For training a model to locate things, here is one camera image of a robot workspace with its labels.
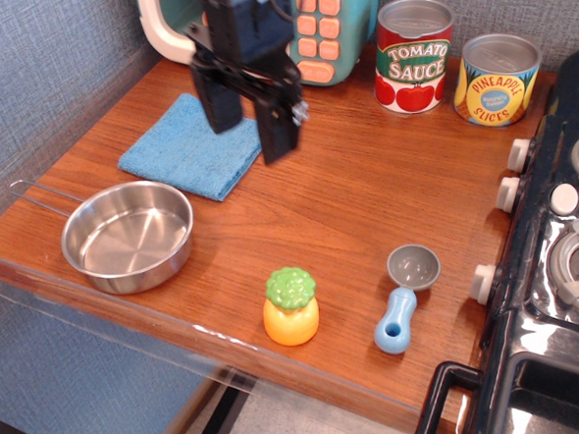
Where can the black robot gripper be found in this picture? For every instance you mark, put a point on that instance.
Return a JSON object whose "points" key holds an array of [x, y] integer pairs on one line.
{"points": [[241, 51]]}

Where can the orange toy with green cap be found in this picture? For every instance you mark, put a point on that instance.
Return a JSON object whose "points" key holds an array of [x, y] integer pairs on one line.
{"points": [[291, 311]]}

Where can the tomato sauce can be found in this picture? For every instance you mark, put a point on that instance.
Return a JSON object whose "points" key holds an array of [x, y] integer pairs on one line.
{"points": [[413, 46]]}

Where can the pineapple slices can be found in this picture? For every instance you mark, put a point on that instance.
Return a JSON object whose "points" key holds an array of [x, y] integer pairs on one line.
{"points": [[497, 75]]}

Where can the blue folded cloth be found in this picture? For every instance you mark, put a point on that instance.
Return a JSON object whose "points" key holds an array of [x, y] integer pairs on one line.
{"points": [[182, 150]]}

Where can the teal toy microwave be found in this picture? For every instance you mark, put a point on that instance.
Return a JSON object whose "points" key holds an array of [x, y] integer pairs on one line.
{"points": [[329, 35]]}

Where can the stainless steel pan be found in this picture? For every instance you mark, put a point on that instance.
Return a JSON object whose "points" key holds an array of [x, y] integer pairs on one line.
{"points": [[126, 239]]}

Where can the blue grey toy scoop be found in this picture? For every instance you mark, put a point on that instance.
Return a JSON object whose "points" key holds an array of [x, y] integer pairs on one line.
{"points": [[413, 268]]}

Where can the black toy stove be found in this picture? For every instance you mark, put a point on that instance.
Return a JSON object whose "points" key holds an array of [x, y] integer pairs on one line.
{"points": [[528, 378]]}

